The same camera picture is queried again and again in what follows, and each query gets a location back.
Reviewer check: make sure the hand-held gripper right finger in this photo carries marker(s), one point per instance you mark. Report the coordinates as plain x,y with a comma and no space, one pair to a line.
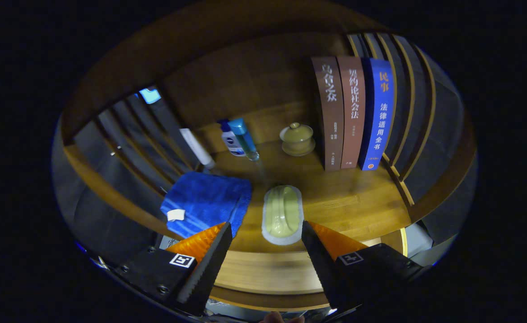
324,269

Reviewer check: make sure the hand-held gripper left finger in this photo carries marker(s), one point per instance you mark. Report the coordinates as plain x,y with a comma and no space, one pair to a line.
207,273

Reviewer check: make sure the wooden countertop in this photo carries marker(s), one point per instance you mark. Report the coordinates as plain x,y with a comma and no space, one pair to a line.
344,202

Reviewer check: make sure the brown wooden cabinet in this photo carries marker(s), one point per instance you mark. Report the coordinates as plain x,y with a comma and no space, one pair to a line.
245,76

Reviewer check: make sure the folded blue towel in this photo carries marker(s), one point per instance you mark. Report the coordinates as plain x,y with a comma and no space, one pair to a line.
205,197

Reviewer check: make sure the white tube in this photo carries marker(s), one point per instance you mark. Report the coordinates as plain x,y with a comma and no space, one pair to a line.
196,148

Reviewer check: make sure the beige lidded teacup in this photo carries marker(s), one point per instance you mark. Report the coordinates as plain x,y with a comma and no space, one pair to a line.
297,140

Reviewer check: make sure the white bottle with blue cap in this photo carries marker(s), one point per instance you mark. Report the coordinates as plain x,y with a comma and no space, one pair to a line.
233,143

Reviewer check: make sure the teal bottle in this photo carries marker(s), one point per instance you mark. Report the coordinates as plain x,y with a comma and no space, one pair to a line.
243,134

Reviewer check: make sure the brown book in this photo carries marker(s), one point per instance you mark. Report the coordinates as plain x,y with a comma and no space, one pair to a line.
328,125
352,121

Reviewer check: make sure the blue book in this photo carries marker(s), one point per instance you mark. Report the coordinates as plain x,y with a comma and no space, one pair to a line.
378,121

